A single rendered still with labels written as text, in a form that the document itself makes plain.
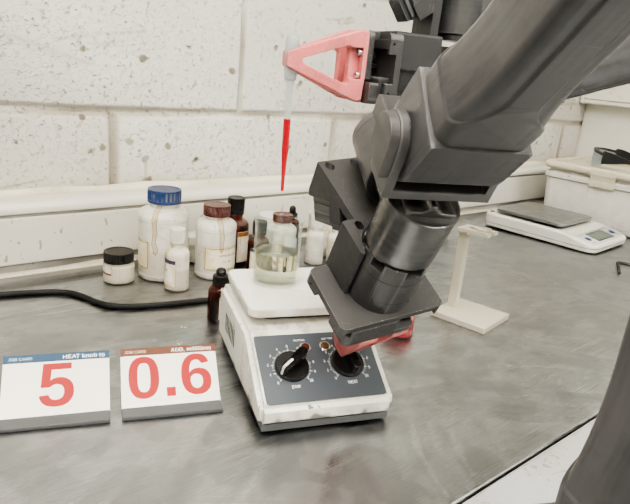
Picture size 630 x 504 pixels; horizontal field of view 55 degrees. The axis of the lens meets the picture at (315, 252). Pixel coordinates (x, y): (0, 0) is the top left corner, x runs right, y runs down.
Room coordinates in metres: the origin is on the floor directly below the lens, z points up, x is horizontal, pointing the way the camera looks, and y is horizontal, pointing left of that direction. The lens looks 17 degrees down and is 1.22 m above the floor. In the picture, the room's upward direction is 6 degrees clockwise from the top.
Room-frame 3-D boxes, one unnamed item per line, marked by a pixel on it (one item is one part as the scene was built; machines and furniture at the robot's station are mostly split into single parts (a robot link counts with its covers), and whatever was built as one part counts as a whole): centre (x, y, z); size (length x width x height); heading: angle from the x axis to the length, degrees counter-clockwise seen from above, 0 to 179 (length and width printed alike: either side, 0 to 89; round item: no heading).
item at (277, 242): (0.62, 0.04, 1.02); 0.06 x 0.05 x 0.08; 176
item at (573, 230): (1.34, -0.53, 0.92); 0.26 x 0.19 x 0.05; 45
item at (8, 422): (0.47, 0.22, 0.92); 0.09 x 0.06 x 0.04; 110
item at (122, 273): (0.80, 0.27, 0.92); 0.04 x 0.04 x 0.04
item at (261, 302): (0.61, 0.02, 0.98); 0.12 x 0.12 x 0.01; 20
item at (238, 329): (0.59, 0.01, 0.94); 0.22 x 0.13 x 0.08; 20
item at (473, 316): (0.79, -0.22, 0.96); 0.08 x 0.08 x 0.13; 51
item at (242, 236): (0.92, 0.13, 0.95); 0.04 x 0.04 x 0.11
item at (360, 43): (0.64, 0.01, 1.22); 0.09 x 0.07 x 0.07; 110
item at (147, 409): (0.51, 0.12, 0.92); 0.09 x 0.06 x 0.04; 110
